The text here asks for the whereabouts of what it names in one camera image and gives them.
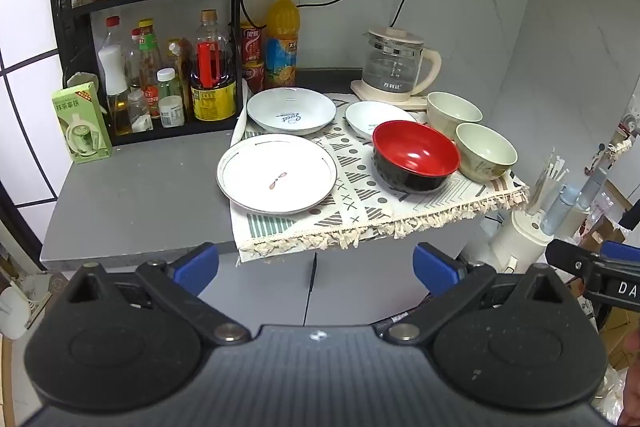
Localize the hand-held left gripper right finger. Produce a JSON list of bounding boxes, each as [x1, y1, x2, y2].
[[383, 242, 572, 345]]

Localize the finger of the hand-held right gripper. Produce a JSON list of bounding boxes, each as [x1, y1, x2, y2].
[[545, 238, 609, 281], [601, 240, 640, 263]]

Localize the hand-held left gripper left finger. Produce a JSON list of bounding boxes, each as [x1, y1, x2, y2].
[[70, 242, 252, 348]]

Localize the red and black bowl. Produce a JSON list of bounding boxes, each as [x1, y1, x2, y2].
[[371, 120, 461, 194]]

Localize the large white plate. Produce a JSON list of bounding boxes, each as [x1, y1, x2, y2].
[[216, 133, 339, 215]]

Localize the cream ceramic bowl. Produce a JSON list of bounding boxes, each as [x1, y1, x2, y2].
[[426, 91, 484, 142], [454, 122, 519, 184]]

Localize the small white printed plate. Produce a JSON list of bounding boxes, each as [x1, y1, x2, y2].
[[344, 101, 418, 144]]

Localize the white deep plate blue rim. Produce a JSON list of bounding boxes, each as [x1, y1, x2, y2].
[[246, 87, 337, 136]]

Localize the grey-blue spray bottle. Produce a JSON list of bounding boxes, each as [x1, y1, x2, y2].
[[575, 167, 608, 212], [541, 184, 581, 238]]

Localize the white cylindrical holder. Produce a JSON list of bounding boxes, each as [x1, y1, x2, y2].
[[462, 207, 551, 279]]

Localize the bundle of white sticks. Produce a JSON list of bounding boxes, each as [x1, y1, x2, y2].
[[527, 147, 571, 215]]

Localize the patterned fringed table cloth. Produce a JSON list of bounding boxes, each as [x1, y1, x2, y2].
[[229, 93, 531, 264]]

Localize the small clear seasoning jar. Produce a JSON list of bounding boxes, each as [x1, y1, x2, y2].
[[127, 89, 154, 132]]

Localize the white-capped seasoning jar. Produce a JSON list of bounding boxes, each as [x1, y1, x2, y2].
[[157, 68, 186, 128]]

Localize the green drink carton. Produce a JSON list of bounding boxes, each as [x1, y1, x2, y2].
[[51, 82, 113, 165]]

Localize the cream kettle base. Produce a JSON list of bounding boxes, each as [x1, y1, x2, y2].
[[349, 79, 432, 112]]

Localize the white plastic object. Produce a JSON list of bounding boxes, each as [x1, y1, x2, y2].
[[0, 287, 32, 341]]

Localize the red soda can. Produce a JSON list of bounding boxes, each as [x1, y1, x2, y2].
[[240, 22, 266, 65], [242, 62, 266, 94]]

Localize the chili sauce bottle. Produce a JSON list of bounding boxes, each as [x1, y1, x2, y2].
[[137, 19, 164, 118]]

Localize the glass electric kettle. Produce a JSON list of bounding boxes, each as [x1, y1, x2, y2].
[[361, 26, 443, 100]]

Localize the small red-capped clear bottle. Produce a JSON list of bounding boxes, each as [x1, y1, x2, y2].
[[125, 28, 144, 90]]

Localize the orange juice bottle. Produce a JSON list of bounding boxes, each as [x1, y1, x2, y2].
[[264, 0, 300, 90]]

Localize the black metal shelf rack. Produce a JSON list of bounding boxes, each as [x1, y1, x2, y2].
[[47, 0, 251, 148]]

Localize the dark sauce bottle red handle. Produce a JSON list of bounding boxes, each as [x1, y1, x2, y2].
[[190, 9, 238, 122]]

